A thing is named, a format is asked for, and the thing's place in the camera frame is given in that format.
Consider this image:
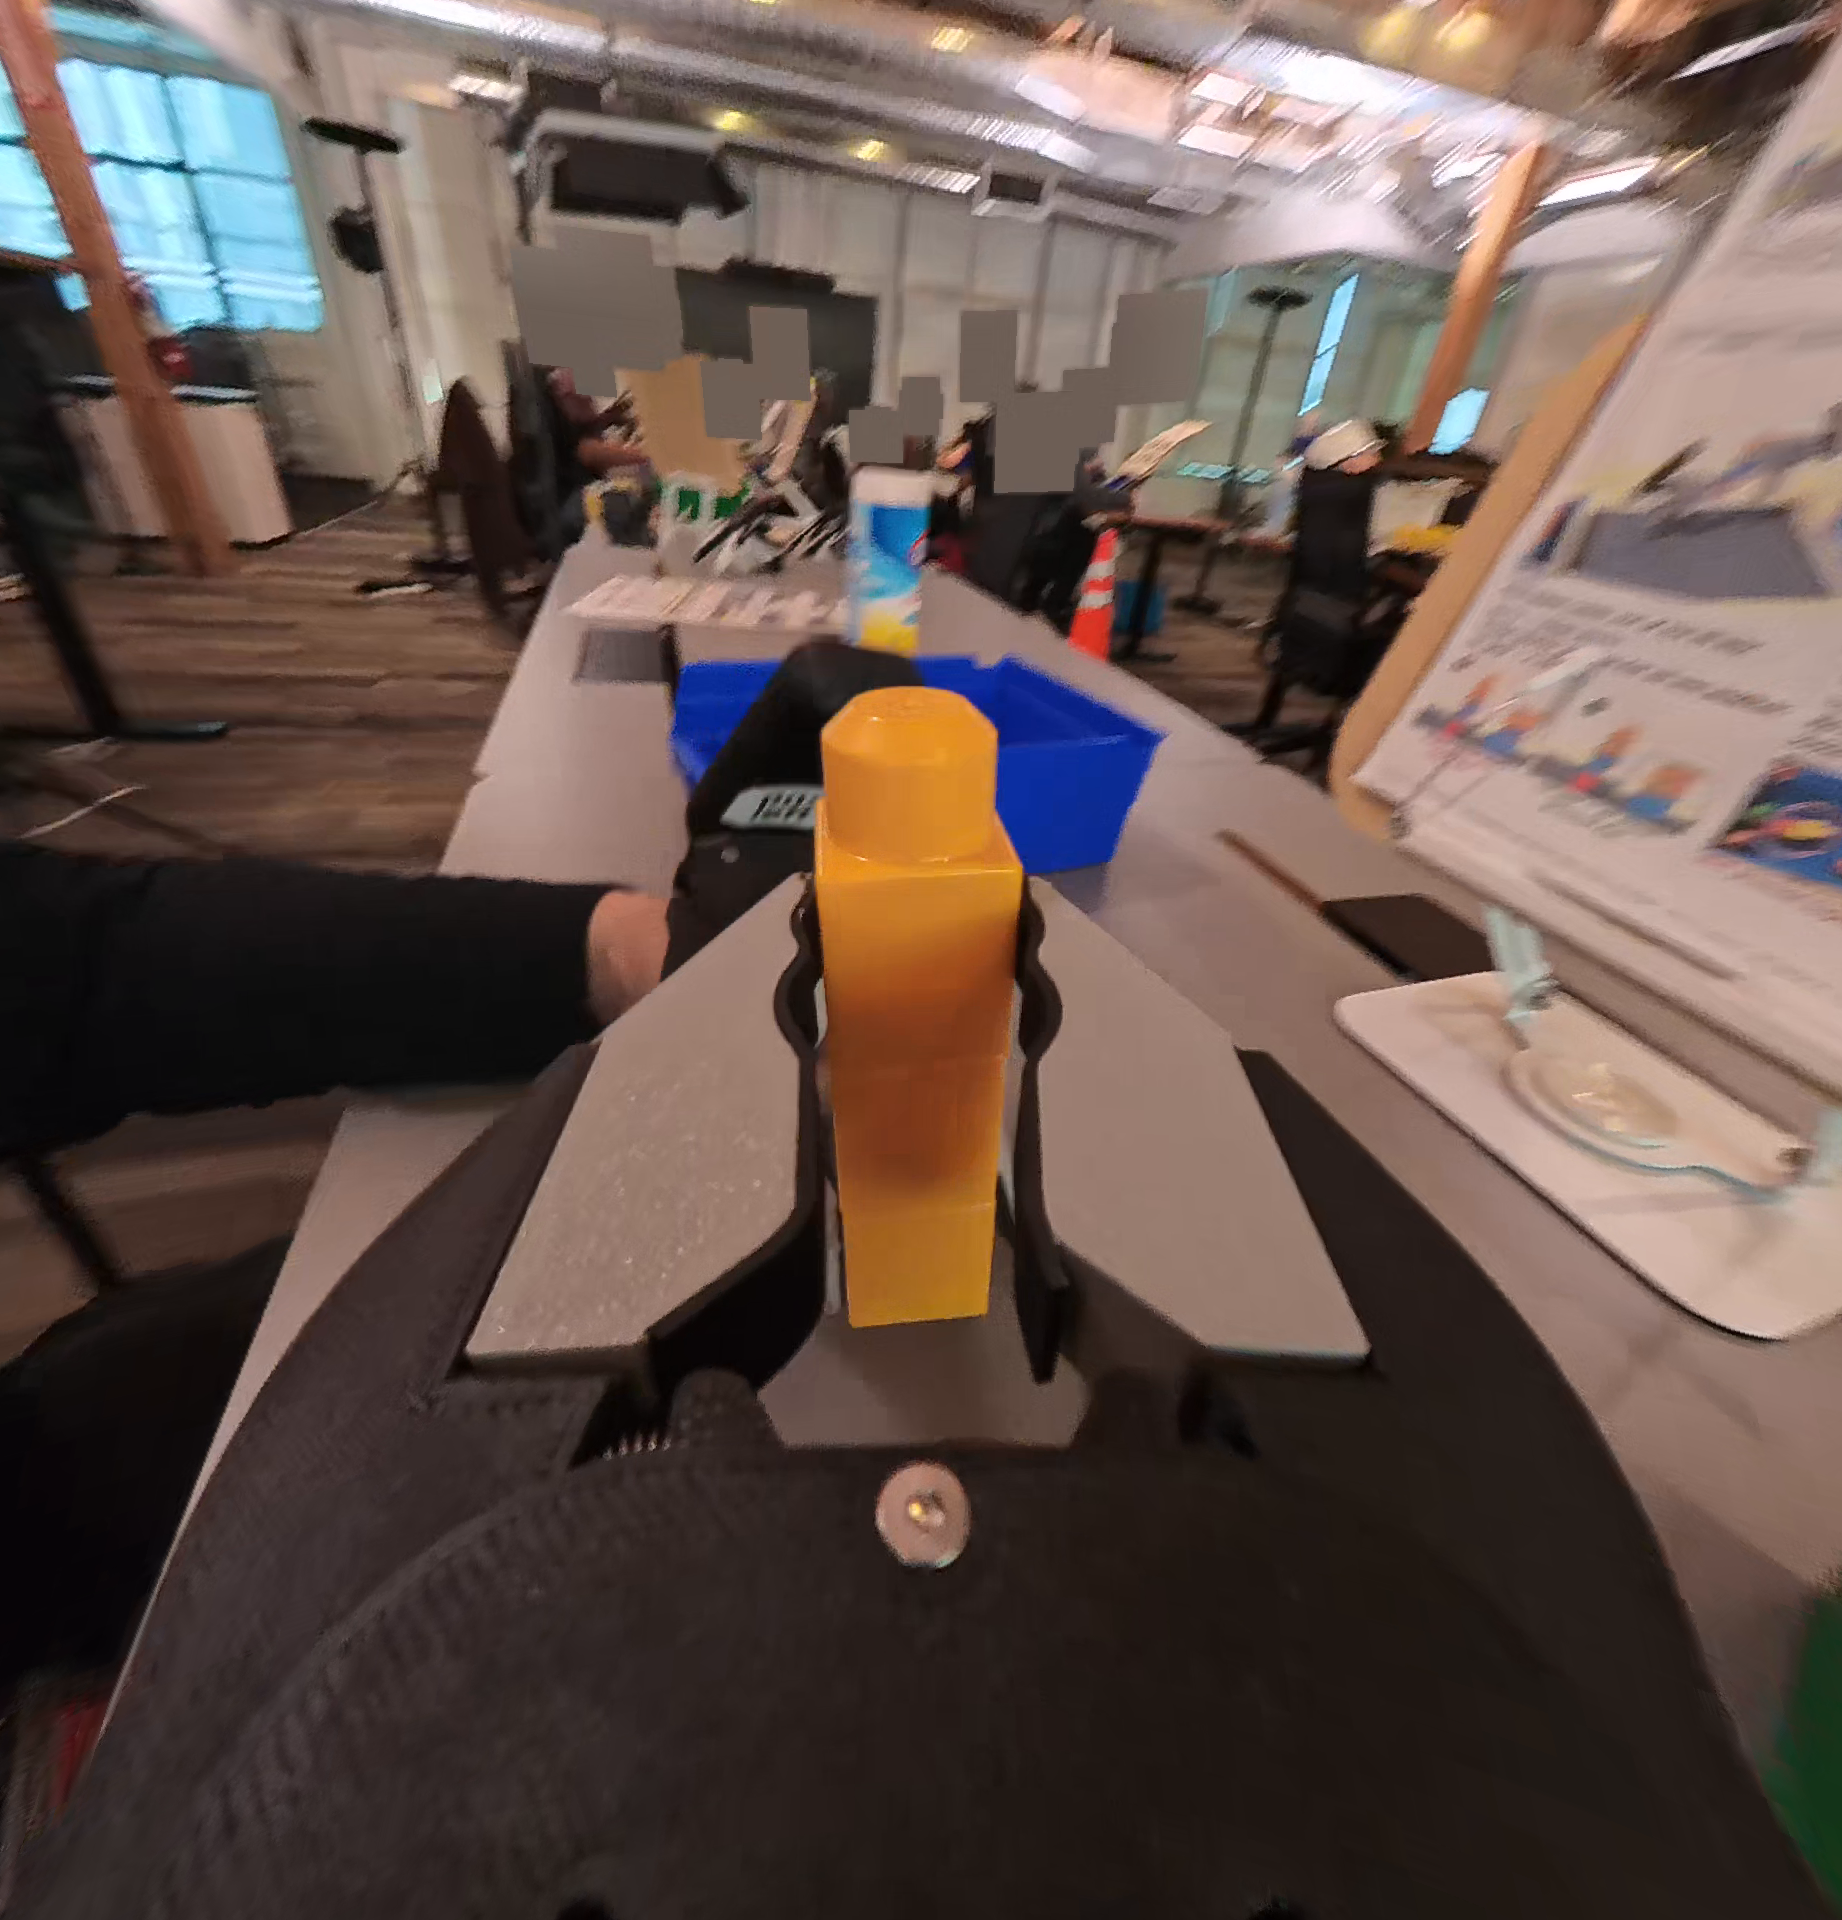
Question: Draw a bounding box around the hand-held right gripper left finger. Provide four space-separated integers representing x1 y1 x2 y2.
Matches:
466 876 840 1388

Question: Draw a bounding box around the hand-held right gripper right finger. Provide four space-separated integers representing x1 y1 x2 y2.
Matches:
1012 876 1374 1381

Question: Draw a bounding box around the blue plastic bin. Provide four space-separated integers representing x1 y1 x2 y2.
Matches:
673 653 1167 877

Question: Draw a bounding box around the person's left forearm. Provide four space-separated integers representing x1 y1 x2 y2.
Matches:
0 840 612 1158

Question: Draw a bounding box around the person's left hand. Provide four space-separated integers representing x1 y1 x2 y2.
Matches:
582 886 681 1025

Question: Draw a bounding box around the printed paper sheet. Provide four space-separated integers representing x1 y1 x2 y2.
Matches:
571 570 849 635

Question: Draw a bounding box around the blue white wipes canister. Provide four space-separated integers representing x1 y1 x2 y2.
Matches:
847 465 938 661

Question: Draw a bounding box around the black office chair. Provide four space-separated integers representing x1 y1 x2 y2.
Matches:
967 479 1092 618
1253 450 1411 769

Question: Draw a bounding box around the orange traffic cone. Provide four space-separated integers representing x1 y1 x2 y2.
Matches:
1068 526 1125 668

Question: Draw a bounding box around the wooden document stand white base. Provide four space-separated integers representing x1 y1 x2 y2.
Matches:
1332 0 1842 1344

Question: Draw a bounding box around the laminated instruction sheet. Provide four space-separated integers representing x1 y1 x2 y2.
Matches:
1357 60 1842 1097

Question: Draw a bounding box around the black standing desk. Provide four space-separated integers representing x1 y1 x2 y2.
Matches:
0 239 234 746

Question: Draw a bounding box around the green plastic bin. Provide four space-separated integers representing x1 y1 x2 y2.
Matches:
1770 1554 1842 1920

